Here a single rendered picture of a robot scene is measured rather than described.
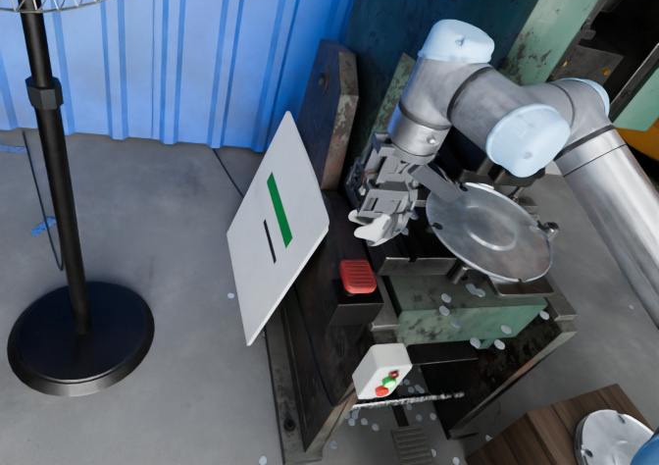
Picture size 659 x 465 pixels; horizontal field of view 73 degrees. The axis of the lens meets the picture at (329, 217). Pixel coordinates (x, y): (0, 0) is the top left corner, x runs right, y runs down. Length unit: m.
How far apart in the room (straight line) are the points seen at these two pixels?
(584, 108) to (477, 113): 0.15
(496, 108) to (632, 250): 0.23
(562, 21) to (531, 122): 0.30
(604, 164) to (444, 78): 0.21
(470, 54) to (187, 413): 1.22
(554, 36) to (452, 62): 0.27
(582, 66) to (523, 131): 0.43
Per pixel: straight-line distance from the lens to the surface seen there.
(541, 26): 0.76
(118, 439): 1.44
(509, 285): 0.94
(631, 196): 0.61
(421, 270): 1.02
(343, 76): 1.17
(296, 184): 1.34
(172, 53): 1.98
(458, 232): 0.97
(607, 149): 0.61
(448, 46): 0.54
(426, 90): 0.55
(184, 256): 1.76
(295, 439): 1.43
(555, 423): 1.43
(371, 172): 0.64
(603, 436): 1.47
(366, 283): 0.80
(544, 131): 0.50
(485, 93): 0.52
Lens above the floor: 1.35
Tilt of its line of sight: 41 degrees down
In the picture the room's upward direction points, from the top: 21 degrees clockwise
